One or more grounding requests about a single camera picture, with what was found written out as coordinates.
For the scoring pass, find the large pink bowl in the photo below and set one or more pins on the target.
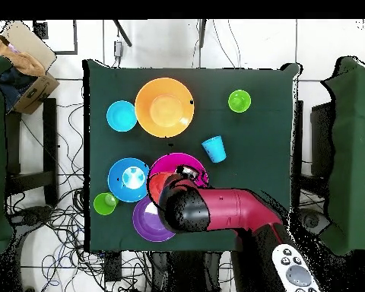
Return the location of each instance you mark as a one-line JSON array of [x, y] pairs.
[[170, 161]]

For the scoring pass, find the large red bowl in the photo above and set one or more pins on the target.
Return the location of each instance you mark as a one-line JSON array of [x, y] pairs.
[[156, 185]]

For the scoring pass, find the blue cup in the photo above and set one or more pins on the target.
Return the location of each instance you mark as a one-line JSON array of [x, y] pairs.
[[214, 149]]

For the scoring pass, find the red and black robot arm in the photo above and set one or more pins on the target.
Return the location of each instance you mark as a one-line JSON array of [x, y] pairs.
[[231, 210]]

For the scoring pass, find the purple bowl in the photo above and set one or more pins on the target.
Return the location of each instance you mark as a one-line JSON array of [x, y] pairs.
[[146, 223]]

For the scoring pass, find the large orange bowl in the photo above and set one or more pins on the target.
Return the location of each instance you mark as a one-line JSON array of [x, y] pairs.
[[164, 108]]

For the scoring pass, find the medium blue bowl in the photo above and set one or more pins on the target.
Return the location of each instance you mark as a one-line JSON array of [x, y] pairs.
[[115, 182]]

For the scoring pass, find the dark green table cloth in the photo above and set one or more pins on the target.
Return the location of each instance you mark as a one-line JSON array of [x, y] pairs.
[[255, 127]]

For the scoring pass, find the green cup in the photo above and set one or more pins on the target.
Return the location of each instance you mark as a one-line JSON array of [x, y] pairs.
[[239, 101], [103, 205]]

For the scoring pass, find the small light blue bowl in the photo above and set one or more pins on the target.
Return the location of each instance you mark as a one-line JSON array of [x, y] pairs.
[[121, 116]]

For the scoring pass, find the black side furniture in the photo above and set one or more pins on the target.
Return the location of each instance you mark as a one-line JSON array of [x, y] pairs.
[[322, 137]]

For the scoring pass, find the black tripod leg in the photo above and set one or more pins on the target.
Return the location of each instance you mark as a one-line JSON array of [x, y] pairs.
[[123, 33], [202, 33]]

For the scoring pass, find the grey power adapter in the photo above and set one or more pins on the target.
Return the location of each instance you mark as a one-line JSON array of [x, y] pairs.
[[118, 49]]

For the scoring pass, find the cardboard box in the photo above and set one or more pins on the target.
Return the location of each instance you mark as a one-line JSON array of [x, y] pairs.
[[33, 91]]

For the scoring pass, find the brown cloth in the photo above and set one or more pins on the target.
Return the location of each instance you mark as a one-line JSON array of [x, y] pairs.
[[24, 60]]

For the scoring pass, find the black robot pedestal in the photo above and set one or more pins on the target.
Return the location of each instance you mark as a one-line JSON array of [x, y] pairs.
[[185, 273]]

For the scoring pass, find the black stool frame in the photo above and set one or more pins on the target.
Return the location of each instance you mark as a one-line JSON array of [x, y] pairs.
[[50, 137]]

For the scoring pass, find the black square frame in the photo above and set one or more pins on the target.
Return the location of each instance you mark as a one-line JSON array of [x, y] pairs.
[[75, 39]]

